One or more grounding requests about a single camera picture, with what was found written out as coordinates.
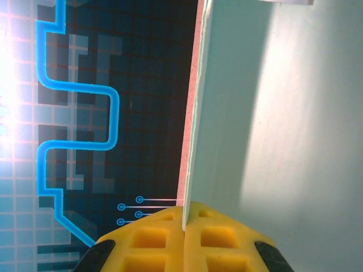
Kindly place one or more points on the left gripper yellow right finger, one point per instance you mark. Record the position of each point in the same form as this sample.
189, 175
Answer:
221, 243

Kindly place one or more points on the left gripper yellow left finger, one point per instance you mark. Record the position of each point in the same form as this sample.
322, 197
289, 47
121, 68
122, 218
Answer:
147, 243

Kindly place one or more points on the pale blue paper box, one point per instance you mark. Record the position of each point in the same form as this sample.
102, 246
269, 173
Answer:
283, 113

